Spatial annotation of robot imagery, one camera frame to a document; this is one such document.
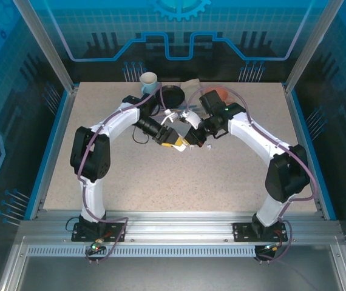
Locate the lavender placemat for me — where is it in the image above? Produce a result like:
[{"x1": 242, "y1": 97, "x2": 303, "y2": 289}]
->
[{"x1": 151, "y1": 99, "x2": 198, "y2": 125}]

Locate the black round plate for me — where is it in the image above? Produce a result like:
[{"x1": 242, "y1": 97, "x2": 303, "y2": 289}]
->
[{"x1": 160, "y1": 84, "x2": 186, "y2": 109}]

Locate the beige folded cloth napkin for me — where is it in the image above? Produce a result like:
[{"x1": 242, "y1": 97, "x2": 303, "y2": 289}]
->
[{"x1": 180, "y1": 78, "x2": 204, "y2": 101}]

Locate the light blue mug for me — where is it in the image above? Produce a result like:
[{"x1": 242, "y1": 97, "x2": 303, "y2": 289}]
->
[{"x1": 139, "y1": 72, "x2": 161, "y2": 95}]

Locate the blue table side trim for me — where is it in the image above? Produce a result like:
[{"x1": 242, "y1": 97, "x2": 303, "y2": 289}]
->
[
  {"x1": 288, "y1": 89, "x2": 338, "y2": 221},
  {"x1": 24, "y1": 89, "x2": 74, "y2": 221}
]

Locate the small green LED connector board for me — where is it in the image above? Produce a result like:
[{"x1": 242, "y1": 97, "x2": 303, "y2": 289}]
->
[
  {"x1": 89, "y1": 239, "x2": 107, "y2": 254},
  {"x1": 262, "y1": 242, "x2": 282, "y2": 253}
]

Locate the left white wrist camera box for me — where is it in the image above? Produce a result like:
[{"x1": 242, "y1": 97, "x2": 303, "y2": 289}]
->
[{"x1": 160, "y1": 109, "x2": 177, "y2": 125}]

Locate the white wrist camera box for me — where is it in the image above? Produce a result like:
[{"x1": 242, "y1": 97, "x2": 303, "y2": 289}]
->
[
  {"x1": 178, "y1": 109, "x2": 203, "y2": 128},
  {"x1": 160, "y1": 109, "x2": 177, "y2": 125}
]

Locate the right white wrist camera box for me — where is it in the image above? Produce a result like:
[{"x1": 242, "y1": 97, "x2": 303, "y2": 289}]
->
[{"x1": 178, "y1": 109, "x2": 203, "y2": 128}]

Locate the orange cup with handle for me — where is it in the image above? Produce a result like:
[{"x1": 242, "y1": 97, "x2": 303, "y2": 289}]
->
[{"x1": 205, "y1": 85, "x2": 235, "y2": 102}]

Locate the aluminium mounting rail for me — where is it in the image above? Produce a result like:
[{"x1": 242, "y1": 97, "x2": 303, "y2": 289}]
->
[{"x1": 18, "y1": 210, "x2": 341, "y2": 247}]

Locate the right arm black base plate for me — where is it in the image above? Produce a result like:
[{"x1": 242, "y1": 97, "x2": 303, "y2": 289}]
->
[{"x1": 232, "y1": 222, "x2": 288, "y2": 243}]

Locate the slotted grey cable duct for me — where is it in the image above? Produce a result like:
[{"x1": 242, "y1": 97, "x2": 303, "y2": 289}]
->
[{"x1": 27, "y1": 246, "x2": 257, "y2": 258}]

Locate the aluminium frame post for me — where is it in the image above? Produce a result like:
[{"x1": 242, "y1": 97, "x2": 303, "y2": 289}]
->
[
  {"x1": 283, "y1": 0, "x2": 345, "y2": 94},
  {"x1": 13, "y1": 0, "x2": 79, "y2": 94}
]

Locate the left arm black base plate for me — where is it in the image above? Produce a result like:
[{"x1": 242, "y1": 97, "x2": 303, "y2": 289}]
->
[{"x1": 71, "y1": 222, "x2": 127, "y2": 243}]

